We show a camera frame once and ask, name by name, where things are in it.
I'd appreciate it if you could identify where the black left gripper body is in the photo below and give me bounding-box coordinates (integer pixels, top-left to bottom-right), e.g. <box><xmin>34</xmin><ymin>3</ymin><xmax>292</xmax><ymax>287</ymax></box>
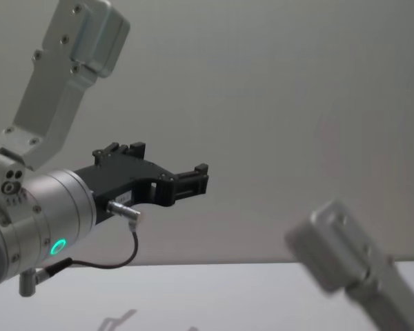
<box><xmin>72</xmin><ymin>158</ymin><xmax>176</xmax><ymax>229</ymax></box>

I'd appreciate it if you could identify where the white table cloth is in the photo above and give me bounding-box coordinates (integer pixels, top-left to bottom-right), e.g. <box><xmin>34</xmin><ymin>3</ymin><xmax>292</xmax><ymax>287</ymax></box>
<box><xmin>0</xmin><ymin>257</ymin><xmax>414</xmax><ymax>331</ymax></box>

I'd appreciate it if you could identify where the thin dark wrist cable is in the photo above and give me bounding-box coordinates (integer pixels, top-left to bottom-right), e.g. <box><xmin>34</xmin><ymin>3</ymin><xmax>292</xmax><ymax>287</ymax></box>
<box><xmin>37</xmin><ymin>199</ymin><xmax>145</xmax><ymax>277</ymax></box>

